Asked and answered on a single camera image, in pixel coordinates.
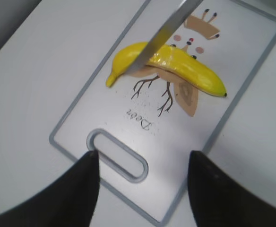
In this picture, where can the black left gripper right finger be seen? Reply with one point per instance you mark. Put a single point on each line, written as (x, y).
(216, 200)

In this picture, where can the white-handled cleaver knife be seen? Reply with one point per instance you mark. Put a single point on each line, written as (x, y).
(163, 34)

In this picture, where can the yellow plastic banana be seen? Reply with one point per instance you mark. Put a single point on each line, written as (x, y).
(171, 59)

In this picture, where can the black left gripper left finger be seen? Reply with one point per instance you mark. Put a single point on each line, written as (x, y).
(70, 201)

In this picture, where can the white grey-rimmed cutting board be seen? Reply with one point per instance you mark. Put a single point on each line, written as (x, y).
(146, 125)

